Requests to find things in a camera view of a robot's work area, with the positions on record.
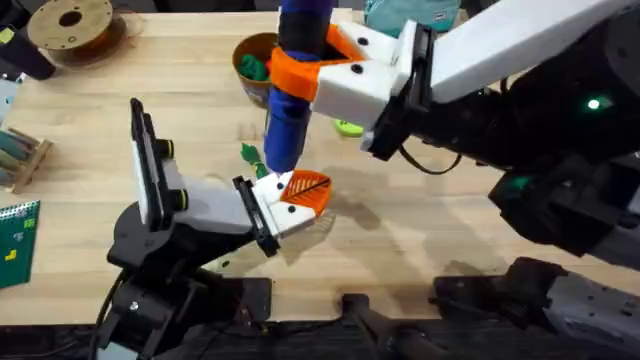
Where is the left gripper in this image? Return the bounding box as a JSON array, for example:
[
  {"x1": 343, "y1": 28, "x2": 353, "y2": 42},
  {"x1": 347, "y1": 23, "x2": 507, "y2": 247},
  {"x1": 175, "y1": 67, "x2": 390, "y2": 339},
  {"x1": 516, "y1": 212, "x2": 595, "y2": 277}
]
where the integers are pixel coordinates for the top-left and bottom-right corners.
[{"x1": 156, "y1": 139, "x2": 333, "y2": 258}]

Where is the green disc with holes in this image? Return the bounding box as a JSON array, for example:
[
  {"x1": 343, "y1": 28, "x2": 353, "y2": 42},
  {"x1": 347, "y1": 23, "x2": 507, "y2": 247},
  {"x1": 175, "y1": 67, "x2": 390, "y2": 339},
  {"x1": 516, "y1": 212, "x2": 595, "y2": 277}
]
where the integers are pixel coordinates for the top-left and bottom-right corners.
[{"x1": 333, "y1": 118, "x2": 365, "y2": 139}]

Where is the teal zip bag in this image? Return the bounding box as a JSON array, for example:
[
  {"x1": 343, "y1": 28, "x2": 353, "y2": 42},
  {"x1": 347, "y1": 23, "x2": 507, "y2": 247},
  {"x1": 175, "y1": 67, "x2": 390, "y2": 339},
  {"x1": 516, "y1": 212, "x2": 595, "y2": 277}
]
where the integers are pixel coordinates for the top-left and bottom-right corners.
[{"x1": 363, "y1": 0, "x2": 462, "y2": 39}]

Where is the green toy asparagus bundle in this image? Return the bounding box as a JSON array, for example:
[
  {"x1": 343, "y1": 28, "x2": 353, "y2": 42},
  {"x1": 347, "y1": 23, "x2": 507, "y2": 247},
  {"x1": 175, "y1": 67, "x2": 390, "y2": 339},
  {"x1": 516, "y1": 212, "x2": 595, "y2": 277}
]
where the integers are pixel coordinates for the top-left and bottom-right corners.
[{"x1": 239, "y1": 142, "x2": 271, "y2": 180}]

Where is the round toy tub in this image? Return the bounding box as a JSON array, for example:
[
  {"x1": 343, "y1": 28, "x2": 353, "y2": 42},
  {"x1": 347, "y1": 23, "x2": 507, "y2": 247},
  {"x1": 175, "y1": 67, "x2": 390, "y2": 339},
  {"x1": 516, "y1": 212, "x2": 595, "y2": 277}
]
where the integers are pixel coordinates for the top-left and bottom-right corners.
[{"x1": 231, "y1": 31, "x2": 281, "y2": 109}]

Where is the small wooden rack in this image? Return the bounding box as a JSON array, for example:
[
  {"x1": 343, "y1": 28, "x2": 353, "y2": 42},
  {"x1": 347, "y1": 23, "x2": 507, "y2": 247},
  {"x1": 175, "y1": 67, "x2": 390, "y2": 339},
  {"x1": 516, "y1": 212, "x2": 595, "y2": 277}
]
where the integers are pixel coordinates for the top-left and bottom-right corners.
[{"x1": 0, "y1": 126, "x2": 55, "y2": 196}]

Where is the green board with toy blocks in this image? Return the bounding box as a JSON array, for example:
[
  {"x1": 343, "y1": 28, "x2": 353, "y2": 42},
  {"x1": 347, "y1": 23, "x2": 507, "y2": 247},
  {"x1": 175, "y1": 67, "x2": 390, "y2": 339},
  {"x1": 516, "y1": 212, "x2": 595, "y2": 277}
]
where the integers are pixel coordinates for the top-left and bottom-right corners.
[{"x1": 0, "y1": 199, "x2": 42, "y2": 290}]

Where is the cardboard filament spool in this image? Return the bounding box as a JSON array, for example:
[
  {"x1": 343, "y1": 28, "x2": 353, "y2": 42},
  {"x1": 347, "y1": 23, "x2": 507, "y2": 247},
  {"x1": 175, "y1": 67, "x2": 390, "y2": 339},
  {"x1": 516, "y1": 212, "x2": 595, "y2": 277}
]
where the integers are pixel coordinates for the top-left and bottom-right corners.
[{"x1": 25, "y1": 0, "x2": 130, "y2": 67}]

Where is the black device with yellow sticker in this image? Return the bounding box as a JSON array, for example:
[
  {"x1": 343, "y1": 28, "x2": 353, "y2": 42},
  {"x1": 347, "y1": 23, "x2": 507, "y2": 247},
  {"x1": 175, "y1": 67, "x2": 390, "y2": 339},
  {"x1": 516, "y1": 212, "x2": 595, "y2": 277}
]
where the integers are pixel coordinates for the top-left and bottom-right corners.
[{"x1": 0, "y1": 22, "x2": 57, "y2": 82}]

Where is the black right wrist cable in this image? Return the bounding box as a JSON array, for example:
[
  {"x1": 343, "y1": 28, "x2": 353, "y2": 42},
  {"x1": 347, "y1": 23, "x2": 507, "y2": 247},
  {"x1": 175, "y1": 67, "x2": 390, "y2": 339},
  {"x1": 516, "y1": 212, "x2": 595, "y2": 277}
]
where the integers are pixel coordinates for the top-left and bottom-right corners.
[{"x1": 398, "y1": 143, "x2": 464, "y2": 177}]

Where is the black rail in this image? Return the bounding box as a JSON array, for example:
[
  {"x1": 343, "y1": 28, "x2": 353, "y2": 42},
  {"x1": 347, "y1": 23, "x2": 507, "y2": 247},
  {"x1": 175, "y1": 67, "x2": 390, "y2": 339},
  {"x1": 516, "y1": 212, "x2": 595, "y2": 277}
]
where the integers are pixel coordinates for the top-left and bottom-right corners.
[{"x1": 0, "y1": 277, "x2": 640, "y2": 360}]

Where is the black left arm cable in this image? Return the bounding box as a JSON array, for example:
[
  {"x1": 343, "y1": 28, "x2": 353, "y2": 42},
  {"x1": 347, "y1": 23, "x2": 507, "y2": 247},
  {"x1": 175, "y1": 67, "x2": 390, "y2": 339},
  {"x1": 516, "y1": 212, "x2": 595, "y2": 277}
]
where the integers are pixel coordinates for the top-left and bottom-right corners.
[{"x1": 88, "y1": 269, "x2": 129, "y2": 360}]

